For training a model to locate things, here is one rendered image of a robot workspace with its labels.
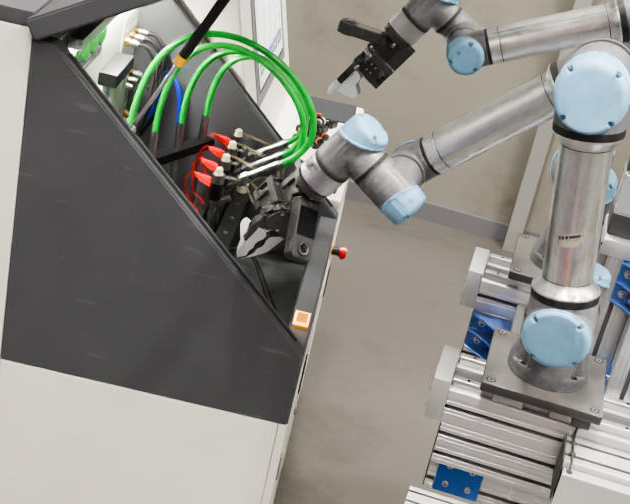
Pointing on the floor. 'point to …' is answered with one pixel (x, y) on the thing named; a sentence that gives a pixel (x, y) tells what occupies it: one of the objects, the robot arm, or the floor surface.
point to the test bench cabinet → (122, 445)
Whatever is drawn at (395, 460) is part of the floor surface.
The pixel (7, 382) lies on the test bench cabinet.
